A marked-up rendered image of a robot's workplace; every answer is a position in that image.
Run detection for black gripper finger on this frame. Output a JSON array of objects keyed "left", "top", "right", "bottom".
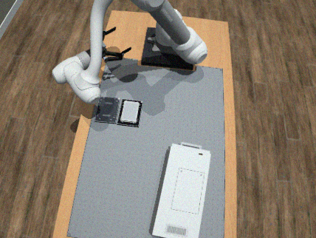
[
  {"left": 103, "top": 27, "right": 116, "bottom": 39},
  {"left": 103, "top": 47, "right": 131, "bottom": 63}
]

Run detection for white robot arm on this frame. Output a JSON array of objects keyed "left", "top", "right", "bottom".
[{"left": 52, "top": 0, "right": 207, "bottom": 104}]

